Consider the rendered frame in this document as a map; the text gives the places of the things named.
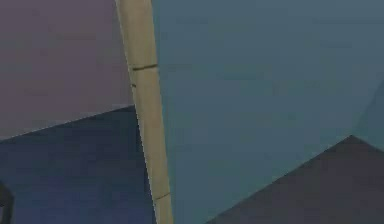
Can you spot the tan wooden room door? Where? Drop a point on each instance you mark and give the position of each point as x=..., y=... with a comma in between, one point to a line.
x=145, y=100

